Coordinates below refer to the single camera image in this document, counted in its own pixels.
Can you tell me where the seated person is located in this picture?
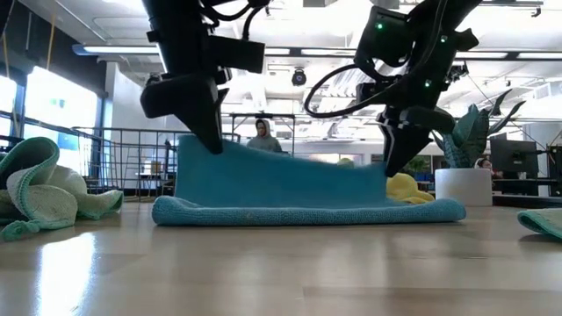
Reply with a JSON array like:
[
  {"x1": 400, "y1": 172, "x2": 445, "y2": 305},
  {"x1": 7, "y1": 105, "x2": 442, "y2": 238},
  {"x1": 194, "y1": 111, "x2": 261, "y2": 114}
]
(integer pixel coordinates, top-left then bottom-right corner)
[{"x1": 473, "y1": 157, "x2": 505, "y2": 180}]

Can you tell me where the long ceiling light bar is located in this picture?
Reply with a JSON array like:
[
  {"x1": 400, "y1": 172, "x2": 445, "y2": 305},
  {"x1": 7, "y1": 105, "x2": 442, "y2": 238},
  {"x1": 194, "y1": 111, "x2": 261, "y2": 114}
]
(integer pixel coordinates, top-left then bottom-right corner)
[{"x1": 72, "y1": 42, "x2": 562, "y2": 61}]

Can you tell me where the pale green microfiber towel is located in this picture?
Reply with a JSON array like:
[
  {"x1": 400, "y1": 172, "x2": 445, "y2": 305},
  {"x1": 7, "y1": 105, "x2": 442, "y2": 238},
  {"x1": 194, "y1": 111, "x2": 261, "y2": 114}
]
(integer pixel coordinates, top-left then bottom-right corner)
[
  {"x1": 0, "y1": 136, "x2": 125, "y2": 242},
  {"x1": 516, "y1": 207, "x2": 562, "y2": 241}
]

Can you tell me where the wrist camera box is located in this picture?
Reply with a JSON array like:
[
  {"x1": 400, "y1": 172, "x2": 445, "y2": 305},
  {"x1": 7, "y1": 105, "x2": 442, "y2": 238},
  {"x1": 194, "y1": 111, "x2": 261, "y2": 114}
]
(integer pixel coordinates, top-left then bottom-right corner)
[
  {"x1": 205, "y1": 35, "x2": 267, "y2": 75},
  {"x1": 355, "y1": 81, "x2": 399, "y2": 106}
]

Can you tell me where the blue microfiber towel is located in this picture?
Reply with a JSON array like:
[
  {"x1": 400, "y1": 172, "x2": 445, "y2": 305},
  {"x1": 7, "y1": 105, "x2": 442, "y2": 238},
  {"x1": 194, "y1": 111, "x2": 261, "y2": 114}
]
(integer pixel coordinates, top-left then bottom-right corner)
[{"x1": 151, "y1": 133, "x2": 467, "y2": 227}]

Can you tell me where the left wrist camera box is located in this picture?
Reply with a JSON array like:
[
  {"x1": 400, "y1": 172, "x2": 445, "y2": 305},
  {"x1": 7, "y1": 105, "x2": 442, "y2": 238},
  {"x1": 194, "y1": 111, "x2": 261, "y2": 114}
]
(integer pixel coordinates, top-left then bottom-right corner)
[{"x1": 205, "y1": 35, "x2": 267, "y2": 75}]

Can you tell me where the black box-shaped equipment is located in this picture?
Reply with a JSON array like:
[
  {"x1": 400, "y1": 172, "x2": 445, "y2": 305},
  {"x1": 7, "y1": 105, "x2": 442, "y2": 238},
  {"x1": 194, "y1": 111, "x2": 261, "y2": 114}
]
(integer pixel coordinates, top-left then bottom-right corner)
[{"x1": 546, "y1": 144, "x2": 562, "y2": 198}]

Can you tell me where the background black metal stand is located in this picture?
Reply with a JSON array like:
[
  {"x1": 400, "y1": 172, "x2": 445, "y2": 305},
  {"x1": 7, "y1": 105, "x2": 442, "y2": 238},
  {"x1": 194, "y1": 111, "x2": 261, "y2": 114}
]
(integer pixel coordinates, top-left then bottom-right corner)
[{"x1": 227, "y1": 112, "x2": 298, "y2": 157}]

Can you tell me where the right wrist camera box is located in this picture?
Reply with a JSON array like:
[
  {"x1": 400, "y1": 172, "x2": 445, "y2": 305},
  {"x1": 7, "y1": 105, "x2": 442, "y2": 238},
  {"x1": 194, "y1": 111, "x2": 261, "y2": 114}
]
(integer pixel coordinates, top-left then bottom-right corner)
[{"x1": 355, "y1": 81, "x2": 399, "y2": 106}]

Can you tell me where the snake plant in white pot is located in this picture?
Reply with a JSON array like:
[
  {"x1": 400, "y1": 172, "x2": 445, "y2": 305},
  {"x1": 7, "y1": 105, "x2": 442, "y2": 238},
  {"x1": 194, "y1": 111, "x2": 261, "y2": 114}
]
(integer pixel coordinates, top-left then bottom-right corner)
[{"x1": 432, "y1": 89, "x2": 527, "y2": 207}]

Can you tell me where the black wire basket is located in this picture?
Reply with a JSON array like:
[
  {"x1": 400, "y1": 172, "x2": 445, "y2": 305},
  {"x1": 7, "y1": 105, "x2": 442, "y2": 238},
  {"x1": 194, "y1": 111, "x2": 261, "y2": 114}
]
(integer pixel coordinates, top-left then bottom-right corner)
[{"x1": 71, "y1": 126, "x2": 241, "y2": 204}]

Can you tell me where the yellow microfiber towel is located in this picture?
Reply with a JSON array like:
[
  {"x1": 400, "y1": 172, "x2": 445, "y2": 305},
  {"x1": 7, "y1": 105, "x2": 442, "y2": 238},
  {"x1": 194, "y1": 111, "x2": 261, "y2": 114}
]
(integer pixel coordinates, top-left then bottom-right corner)
[{"x1": 385, "y1": 172, "x2": 436, "y2": 205}]

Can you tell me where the background green plant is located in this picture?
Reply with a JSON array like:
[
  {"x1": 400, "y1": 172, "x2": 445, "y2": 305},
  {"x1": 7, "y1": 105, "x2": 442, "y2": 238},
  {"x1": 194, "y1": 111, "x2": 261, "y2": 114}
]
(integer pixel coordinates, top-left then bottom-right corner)
[{"x1": 404, "y1": 155, "x2": 432, "y2": 175}]

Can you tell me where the standing person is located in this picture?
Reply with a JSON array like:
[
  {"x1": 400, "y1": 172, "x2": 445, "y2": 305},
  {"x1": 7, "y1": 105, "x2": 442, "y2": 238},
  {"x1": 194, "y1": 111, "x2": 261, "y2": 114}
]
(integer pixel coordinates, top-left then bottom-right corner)
[{"x1": 245, "y1": 118, "x2": 284, "y2": 154}]

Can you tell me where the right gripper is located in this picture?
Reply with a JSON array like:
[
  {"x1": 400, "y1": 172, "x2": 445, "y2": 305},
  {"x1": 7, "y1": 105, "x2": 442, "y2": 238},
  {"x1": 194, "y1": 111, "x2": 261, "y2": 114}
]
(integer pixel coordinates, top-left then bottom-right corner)
[{"x1": 376, "y1": 47, "x2": 469, "y2": 178}]

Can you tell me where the black computer monitor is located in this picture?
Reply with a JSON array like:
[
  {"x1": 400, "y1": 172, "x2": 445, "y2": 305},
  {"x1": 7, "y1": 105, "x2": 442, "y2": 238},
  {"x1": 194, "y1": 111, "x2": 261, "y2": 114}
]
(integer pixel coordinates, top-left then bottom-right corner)
[{"x1": 489, "y1": 138, "x2": 540, "y2": 176}]

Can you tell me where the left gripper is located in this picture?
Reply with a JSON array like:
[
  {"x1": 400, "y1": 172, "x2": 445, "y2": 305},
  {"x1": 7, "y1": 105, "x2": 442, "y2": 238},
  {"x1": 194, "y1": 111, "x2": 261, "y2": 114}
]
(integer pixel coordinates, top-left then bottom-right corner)
[{"x1": 139, "y1": 25, "x2": 234, "y2": 155}]

